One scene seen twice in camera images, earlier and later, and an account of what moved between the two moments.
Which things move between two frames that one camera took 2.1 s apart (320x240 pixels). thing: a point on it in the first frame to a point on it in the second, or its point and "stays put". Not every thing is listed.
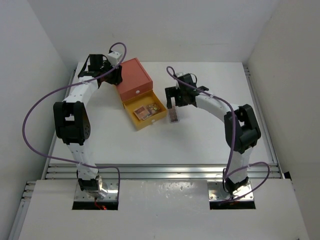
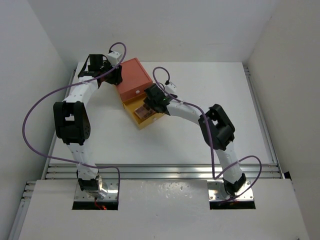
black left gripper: (116, 78) stays put
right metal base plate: (217, 193) stays put
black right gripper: (172, 92) to (147, 101)
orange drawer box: (135, 79) stays put
